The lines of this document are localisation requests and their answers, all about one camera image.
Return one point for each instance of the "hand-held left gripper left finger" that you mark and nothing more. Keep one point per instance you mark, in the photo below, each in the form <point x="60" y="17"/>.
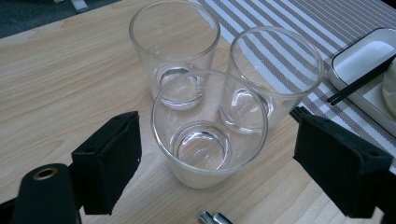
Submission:
<point x="106" y="168"/>

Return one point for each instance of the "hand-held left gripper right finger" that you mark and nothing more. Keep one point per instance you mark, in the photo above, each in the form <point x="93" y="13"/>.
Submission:
<point x="342" y="168"/>

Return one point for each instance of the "bundle of black chopsticks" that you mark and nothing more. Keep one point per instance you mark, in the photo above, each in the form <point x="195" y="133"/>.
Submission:
<point x="299" y="112"/>

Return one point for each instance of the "black chopstick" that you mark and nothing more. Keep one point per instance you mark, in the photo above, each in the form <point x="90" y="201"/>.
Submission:
<point x="358" y="80"/>
<point x="358" y="85"/>

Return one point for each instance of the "clear drinking glass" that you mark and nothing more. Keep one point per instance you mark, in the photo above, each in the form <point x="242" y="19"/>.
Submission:
<point x="202" y="174"/>
<point x="280" y="105"/>
<point x="146" y="56"/>

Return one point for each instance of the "white square plate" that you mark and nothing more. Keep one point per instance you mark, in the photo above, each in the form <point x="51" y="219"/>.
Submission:
<point x="358" y="62"/>

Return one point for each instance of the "brown white striped placemat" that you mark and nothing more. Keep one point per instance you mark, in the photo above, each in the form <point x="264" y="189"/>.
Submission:
<point x="280" y="15"/>

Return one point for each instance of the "white metal stand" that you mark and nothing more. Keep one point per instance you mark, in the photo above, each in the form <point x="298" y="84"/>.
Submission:
<point x="79" y="3"/>

